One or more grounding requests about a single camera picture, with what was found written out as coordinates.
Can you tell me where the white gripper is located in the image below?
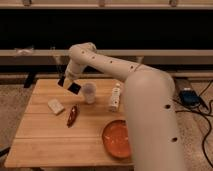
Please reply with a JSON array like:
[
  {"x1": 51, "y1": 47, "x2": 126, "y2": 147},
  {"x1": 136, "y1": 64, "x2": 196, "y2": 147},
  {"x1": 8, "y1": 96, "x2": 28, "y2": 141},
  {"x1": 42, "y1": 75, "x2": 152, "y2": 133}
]
[{"x1": 58, "y1": 61, "x2": 84, "y2": 87}]

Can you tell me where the black eraser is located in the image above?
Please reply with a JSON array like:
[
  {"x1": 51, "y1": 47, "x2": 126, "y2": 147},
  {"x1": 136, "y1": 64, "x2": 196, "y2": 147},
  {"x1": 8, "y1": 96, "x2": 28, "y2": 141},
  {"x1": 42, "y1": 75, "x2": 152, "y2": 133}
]
[{"x1": 68, "y1": 82, "x2": 81, "y2": 94}]

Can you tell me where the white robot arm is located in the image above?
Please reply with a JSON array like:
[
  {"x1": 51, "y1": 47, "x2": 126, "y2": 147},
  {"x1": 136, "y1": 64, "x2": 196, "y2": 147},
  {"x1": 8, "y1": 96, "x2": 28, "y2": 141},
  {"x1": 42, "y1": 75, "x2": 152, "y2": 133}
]
[{"x1": 59, "y1": 42, "x2": 187, "y2": 171}]

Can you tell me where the white rectangular block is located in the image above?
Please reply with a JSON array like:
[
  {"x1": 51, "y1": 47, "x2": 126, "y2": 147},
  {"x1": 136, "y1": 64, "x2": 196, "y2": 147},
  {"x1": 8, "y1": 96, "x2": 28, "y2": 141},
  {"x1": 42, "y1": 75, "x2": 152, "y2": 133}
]
[{"x1": 48, "y1": 99, "x2": 65, "y2": 115}]

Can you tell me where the red chili pepper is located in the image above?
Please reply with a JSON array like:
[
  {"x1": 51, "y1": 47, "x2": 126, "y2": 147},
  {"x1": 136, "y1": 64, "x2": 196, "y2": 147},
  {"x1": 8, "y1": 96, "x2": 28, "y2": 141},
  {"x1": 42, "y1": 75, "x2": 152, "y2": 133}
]
[{"x1": 67, "y1": 105, "x2": 79, "y2": 127}]

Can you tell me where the wooden board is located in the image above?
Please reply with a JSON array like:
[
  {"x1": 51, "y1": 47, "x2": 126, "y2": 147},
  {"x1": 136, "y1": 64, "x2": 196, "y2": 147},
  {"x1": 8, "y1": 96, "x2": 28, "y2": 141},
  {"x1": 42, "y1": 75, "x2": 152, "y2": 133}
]
[{"x1": 5, "y1": 79, "x2": 131, "y2": 168}]

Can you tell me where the white bottle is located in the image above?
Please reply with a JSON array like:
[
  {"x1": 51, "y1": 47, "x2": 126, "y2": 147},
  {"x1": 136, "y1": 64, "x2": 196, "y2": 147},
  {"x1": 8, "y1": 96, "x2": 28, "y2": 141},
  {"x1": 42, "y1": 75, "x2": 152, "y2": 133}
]
[{"x1": 109, "y1": 83, "x2": 121, "y2": 112}]

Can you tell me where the orange plate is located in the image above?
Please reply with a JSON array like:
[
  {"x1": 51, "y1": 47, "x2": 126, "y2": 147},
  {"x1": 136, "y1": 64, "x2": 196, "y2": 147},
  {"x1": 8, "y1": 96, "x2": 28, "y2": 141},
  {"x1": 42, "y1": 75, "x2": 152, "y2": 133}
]
[{"x1": 102, "y1": 120, "x2": 131, "y2": 159}]

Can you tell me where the blue power box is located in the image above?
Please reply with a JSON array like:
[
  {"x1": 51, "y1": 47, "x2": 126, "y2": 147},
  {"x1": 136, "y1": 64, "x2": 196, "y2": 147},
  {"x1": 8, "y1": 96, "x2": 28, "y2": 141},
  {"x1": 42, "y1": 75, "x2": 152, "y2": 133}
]
[{"x1": 179, "y1": 88, "x2": 199, "y2": 106}]

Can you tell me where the black cable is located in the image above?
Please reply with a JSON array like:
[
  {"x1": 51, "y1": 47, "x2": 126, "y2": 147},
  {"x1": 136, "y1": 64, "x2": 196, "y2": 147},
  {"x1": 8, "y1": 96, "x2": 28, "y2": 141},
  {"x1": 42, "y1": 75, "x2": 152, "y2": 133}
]
[{"x1": 173, "y1": 79, "x2": 213, "y2": 168}]

